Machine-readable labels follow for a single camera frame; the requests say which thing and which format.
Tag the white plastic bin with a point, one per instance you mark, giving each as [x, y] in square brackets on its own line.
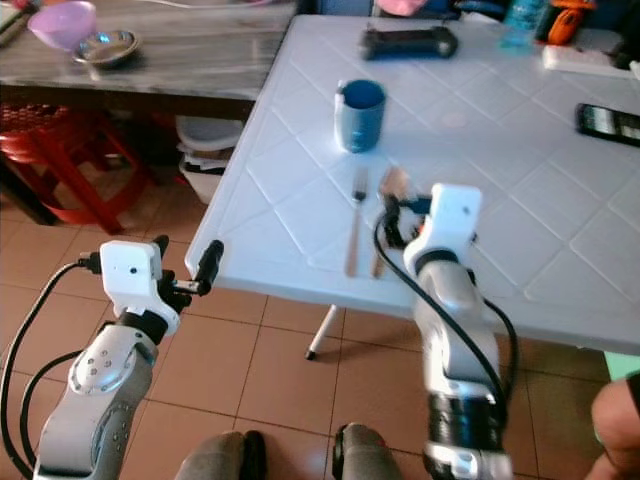
[208, 150]

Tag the pink plastic item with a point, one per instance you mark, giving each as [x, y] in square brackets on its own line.
[402, 7]

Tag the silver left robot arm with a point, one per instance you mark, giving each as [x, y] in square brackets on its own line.
[95, 395]

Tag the metal spoon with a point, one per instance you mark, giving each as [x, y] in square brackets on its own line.
[394, 182]

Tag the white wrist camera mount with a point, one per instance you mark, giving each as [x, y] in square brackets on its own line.
[450, 220]
[132, 275]

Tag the small steel bowl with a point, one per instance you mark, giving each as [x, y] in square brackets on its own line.
[108, 48]

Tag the person's bare limb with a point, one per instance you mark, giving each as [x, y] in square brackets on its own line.
[618, 430]

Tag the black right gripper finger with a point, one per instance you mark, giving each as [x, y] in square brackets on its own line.
[390, 215]

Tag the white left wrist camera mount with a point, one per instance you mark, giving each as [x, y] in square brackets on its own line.
[132, 275]

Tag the black smartphone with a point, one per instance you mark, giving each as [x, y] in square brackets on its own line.
[610, 124]

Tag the grey robot leg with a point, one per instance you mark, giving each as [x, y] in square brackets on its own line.
[370, 455]
[220, 458]

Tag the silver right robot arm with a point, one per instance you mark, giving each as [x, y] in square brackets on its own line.
[460, 350]

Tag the metal fork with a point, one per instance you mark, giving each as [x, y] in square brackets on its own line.
[356, 225]

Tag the grey left robot leg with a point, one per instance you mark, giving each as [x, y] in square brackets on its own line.
[220, 458]

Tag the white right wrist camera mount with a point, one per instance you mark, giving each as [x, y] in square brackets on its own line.
[450, 220]

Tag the black oblong case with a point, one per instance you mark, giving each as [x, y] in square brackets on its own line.
[410, 42]

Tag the purple plastic bowl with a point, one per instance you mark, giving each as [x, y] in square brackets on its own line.
[62, 25]

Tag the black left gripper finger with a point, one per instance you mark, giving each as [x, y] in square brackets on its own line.
[160, 244]
[211, 264]

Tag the red plastic stool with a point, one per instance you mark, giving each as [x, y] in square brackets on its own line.
[50, 140]

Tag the white table leg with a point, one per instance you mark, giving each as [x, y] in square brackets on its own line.
[325, 330]

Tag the grey right robot leg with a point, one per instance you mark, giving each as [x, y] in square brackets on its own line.
[370, 455]

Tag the blue cup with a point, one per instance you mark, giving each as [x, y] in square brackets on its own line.
[361, 118]

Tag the orange and black tool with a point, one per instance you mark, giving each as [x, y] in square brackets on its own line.
[570, 22]

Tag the white power strip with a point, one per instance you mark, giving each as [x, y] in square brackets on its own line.
[590, 60]

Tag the clear blue water bottle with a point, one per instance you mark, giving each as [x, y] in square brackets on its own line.
[523, 24]

